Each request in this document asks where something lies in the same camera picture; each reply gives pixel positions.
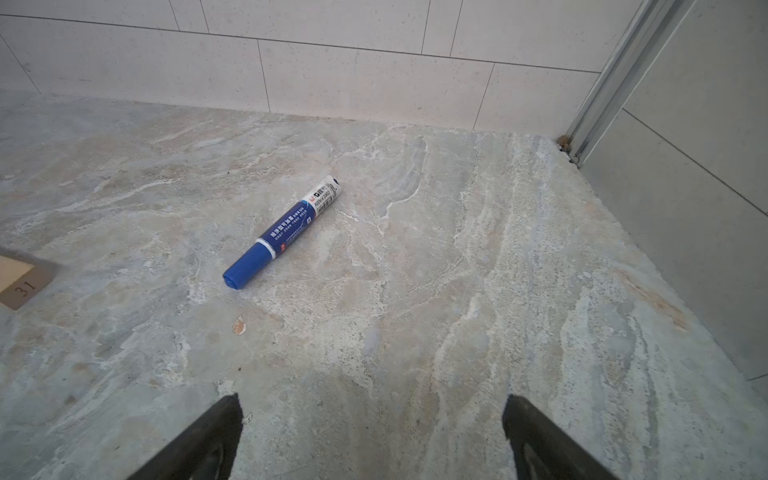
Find natural wood long block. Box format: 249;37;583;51
1;247;61;311

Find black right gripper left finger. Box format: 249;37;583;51
129;394;243;480

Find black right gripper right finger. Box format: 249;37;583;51
502;395;617;480

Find blue white marker pen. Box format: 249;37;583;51
223;175;341;290

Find aluminium corner post right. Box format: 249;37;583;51
557;0;694;168

